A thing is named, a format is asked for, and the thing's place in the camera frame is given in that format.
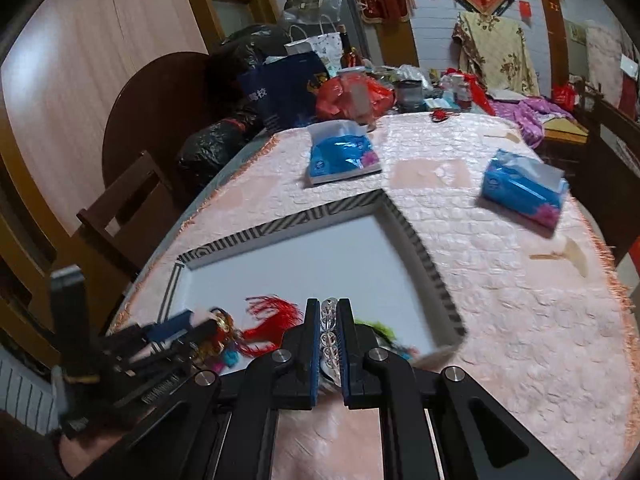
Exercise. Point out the round wooden table top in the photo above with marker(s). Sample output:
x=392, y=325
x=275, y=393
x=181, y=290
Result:
x=150, y=120

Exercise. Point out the blue tissue pack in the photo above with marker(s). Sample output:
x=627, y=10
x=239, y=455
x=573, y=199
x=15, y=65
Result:
x=342, y=155
x=520, y=190

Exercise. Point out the red plastic bag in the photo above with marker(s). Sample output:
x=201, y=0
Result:
x=332, y=97

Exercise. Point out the dark blue paper bag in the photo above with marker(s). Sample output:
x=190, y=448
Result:
x=285, y=90

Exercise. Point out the black plastic bag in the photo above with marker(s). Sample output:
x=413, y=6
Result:
x=215, y=150
x=245, y=55

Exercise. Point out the dark wooden chair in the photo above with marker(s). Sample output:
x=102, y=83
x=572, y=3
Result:
x=135, y=220

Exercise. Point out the dark glass bottle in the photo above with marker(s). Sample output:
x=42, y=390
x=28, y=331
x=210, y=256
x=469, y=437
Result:
x=347, y=47

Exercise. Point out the light wooden wardrobe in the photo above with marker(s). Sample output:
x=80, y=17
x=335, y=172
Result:
x=75, y=85

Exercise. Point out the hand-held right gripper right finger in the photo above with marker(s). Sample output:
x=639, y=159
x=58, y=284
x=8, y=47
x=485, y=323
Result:
x=342, y=355

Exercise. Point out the pink textured tablecloth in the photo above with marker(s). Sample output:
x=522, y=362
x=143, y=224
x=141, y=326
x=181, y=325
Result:
x=500, y=310

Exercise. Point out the clear plastic container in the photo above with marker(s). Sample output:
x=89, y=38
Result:
x=357, y=95

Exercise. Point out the white radiator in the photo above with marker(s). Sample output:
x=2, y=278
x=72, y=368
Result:
x=25, y=395

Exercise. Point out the red paper square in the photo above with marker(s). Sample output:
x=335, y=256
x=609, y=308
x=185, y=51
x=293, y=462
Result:
x=525, y=8

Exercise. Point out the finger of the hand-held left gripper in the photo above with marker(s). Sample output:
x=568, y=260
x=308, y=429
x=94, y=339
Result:
x=170, y=326
x=192, y=341

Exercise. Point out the red can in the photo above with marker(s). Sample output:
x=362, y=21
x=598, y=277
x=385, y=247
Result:
x=460, y=92

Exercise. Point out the dark wooden furniture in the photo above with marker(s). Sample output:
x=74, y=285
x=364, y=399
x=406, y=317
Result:
x=615, y=160

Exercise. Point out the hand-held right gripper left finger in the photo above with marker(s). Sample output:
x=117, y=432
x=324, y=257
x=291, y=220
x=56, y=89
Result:
x=315, y=355

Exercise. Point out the person's left forearm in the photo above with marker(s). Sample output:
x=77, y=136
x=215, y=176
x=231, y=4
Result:
x=100, y=452

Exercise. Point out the white dotted paper bag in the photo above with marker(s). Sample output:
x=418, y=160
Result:
x=320, y=45

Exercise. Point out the floral beige cloth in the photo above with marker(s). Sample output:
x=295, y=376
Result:
x=495, y=55

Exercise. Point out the red knot tassel ornament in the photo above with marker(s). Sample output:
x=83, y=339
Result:
x=270, y=332

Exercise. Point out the small red trinket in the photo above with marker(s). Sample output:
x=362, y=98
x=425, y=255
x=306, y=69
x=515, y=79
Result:
x=441, y=116

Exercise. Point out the striped cardboard tray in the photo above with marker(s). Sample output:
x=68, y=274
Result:
x=300, y=260

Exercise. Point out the dark round pot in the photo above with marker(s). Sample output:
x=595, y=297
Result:
x=410, y=95

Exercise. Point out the purple cloth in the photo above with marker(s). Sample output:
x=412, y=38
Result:
x=525, y=115

